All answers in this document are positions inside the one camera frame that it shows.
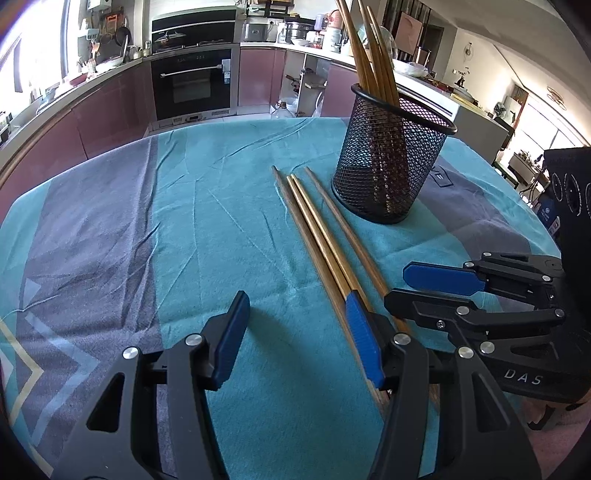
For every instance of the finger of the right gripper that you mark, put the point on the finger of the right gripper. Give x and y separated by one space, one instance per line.
439 278
426 308

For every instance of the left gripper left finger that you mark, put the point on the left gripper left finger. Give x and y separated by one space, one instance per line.
223 334

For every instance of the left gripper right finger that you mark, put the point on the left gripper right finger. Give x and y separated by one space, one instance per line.
372 334

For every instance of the bamboo chopstick on table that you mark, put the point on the bamboo chopstick on table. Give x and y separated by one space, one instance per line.
321 235
355 284
364 256

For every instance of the teal grey tablecloth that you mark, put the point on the teal grey tablecloth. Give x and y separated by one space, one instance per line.
139 247

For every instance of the black mesh utensil cup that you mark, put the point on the black mesh utensil cup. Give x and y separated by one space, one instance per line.
387 154

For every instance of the pink lower cabinets right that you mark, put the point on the pink lower cabinets right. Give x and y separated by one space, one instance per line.
312 81

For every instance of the pink cabinets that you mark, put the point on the pink cabinets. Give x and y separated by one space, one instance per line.
106 112
312 81

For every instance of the pink lower cabinets left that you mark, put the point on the pink lower cabinets left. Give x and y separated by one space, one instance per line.
106 112

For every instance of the black built-in oven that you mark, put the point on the black built-in oven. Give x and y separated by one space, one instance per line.
200 80

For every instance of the pink thermos jug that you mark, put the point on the pink thermos jug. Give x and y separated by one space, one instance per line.
335 19

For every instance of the steel pot on counter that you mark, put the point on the steel pot on counter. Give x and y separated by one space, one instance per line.
297 30

